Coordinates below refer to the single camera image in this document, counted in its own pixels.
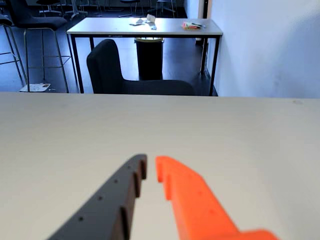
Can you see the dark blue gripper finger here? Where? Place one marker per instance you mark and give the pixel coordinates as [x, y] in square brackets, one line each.
[100, 212]

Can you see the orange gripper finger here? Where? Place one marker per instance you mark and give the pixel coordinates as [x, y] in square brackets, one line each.
[200, 212]

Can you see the white paper sheets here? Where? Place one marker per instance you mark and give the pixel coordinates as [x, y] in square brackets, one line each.
[35, 87]

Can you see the black upholstered armchair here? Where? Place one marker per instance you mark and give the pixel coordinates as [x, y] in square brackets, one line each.
[105, 67]

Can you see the black round trash bin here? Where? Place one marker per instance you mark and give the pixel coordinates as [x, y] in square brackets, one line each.
[150, 60]

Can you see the orange and green paper stack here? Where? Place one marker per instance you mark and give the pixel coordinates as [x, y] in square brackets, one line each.
[191, 25]

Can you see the white folded paper pile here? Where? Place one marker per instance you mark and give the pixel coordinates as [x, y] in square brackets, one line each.
[150, 19]

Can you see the dark bar stool metal legs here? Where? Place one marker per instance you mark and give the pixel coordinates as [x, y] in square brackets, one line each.
[37, 21]
[5, 21]

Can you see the white table with black frame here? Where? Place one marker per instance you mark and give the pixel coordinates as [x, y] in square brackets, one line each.
[112, 26]

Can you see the wooden door frame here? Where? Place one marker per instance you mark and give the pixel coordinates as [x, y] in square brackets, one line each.
[204, 8]

